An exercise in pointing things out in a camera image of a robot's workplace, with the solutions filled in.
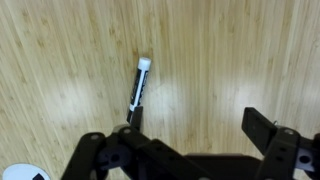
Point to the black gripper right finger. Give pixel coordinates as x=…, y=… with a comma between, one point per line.
x=280, y=150

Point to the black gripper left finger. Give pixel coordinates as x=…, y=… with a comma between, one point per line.
x=140, y=160

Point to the black Expo marker white cap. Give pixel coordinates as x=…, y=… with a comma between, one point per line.
x=140, y=86

